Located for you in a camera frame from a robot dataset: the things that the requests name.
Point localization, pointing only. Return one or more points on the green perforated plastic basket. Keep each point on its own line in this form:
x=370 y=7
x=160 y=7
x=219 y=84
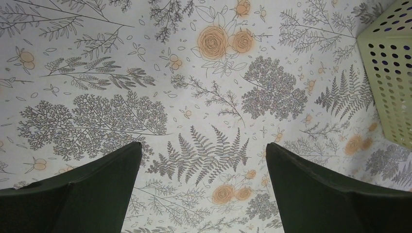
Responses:
x=386 y=51

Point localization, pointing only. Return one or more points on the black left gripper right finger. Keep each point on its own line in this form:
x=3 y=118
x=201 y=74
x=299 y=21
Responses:
x=314 y=199

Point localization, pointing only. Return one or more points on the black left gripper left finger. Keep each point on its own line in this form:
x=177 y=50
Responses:
x=92 y=198

